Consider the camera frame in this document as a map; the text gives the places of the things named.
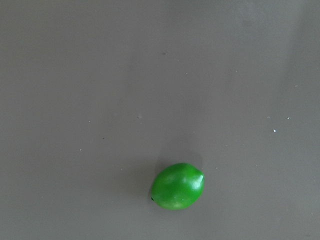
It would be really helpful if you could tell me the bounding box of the green lime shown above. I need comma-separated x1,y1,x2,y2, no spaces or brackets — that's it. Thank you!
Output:
150,163,205,211

